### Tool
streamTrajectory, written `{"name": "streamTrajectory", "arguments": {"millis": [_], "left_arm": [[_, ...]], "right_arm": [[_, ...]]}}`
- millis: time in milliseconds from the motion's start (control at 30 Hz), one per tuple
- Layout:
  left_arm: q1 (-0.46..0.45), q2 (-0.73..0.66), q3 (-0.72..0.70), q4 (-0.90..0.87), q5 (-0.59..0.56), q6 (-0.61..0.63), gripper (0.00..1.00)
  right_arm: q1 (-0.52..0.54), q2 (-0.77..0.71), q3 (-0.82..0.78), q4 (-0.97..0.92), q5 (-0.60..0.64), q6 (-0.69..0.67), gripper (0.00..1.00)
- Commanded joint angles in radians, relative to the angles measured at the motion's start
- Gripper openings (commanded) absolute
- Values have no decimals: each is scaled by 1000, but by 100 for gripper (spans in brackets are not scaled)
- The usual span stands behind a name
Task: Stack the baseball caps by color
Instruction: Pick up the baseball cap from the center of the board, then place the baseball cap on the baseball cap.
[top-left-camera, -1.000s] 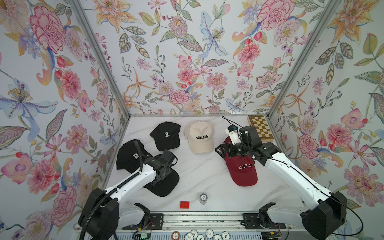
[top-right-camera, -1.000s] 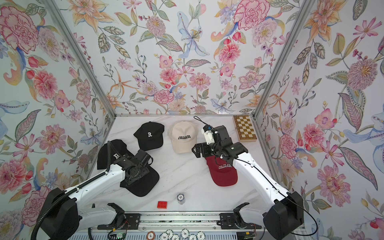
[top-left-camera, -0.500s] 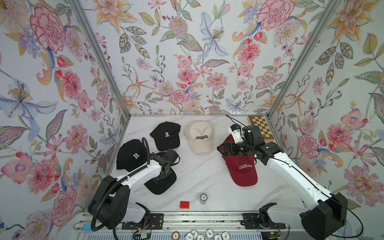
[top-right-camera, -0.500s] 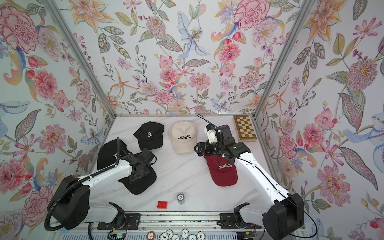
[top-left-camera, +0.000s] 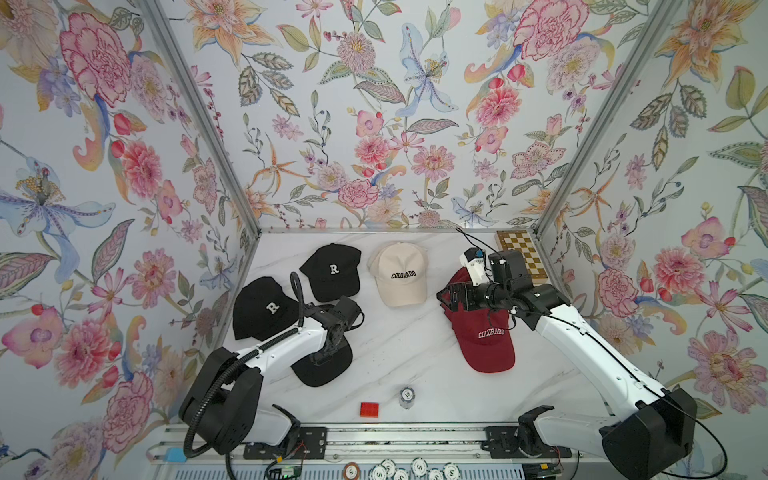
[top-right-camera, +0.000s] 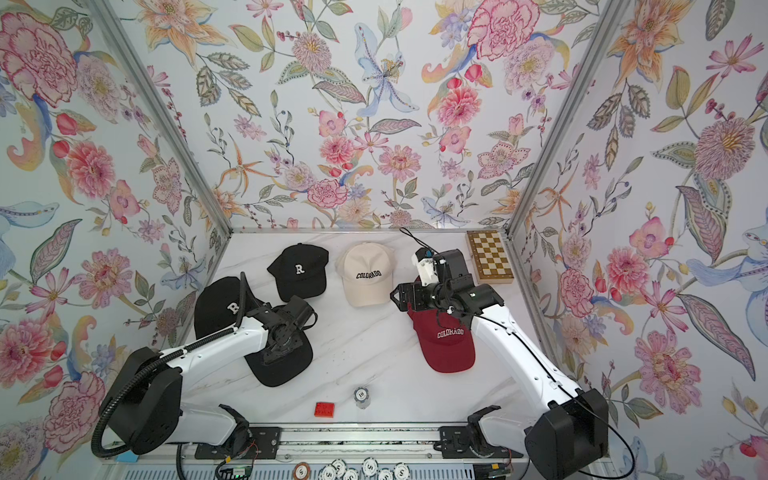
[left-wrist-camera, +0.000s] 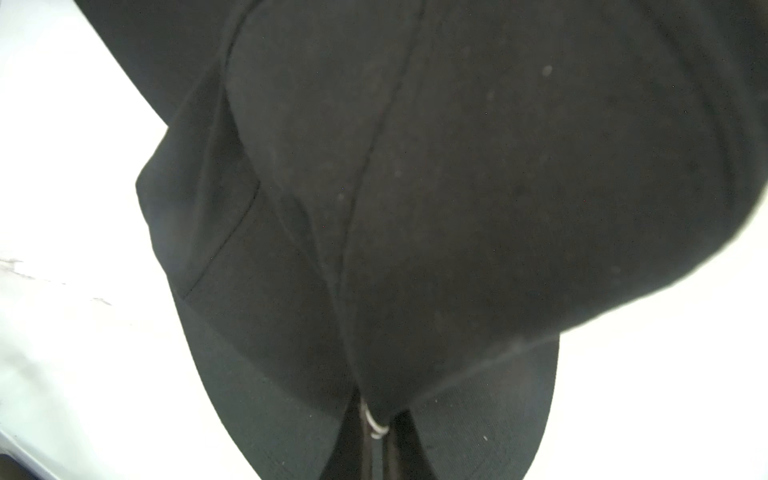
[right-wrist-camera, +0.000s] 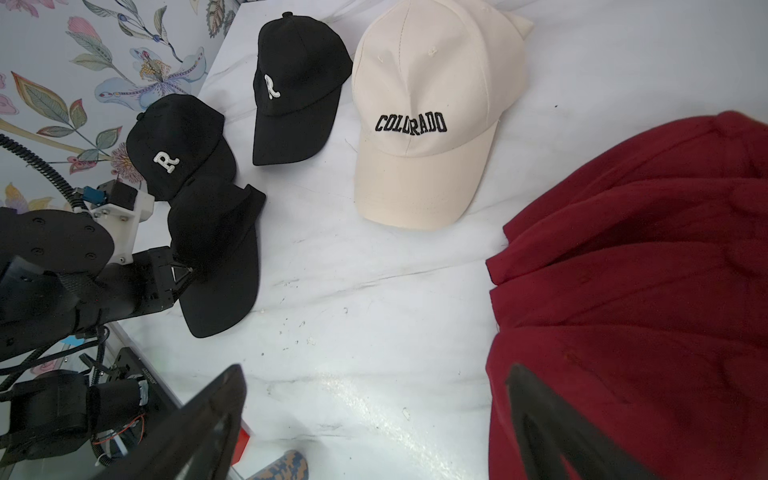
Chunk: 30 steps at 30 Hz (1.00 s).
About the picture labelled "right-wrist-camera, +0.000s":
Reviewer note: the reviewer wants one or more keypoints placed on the black cap back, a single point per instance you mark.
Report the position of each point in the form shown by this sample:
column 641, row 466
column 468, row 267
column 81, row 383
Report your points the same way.
column 302, row 66

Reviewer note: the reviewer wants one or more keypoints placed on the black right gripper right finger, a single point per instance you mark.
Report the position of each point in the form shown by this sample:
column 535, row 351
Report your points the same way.
column 554, row 438

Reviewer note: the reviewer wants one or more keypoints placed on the cream cap front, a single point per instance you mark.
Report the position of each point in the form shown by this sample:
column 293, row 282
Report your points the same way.
column 430, row 81

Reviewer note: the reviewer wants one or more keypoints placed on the red toy brick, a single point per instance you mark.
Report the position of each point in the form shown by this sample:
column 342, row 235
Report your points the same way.
column 240, row 446

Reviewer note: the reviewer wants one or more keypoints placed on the black cap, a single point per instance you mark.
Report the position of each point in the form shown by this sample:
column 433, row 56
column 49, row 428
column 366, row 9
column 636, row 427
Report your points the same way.
column 213, row 226
column 178, row 138
column 302, row 66

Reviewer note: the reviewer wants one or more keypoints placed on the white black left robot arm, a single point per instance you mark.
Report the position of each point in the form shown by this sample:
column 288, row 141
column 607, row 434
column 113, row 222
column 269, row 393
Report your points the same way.
column 59, row 411

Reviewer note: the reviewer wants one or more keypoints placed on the red cap back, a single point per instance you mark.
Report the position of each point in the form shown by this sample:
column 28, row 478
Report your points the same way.
column 687, row 406

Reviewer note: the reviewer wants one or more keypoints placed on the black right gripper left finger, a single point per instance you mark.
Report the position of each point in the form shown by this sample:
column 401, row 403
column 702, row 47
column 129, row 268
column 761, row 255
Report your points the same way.
column 195, row 442

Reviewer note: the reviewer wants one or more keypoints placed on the red cap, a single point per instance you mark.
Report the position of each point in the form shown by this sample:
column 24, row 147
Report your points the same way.
column 687, row 406
column 661, row 210
column 717, row 290
column 726, row 145

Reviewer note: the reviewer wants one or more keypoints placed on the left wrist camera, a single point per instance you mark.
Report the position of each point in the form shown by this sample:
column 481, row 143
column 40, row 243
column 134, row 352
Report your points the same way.
column 120, row 209

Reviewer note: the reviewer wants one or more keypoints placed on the black cap front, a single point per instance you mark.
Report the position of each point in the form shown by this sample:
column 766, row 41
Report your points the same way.
column 213, row 226

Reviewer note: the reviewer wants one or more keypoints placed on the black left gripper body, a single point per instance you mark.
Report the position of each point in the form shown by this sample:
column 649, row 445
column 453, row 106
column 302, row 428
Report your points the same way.
column 57, row 279

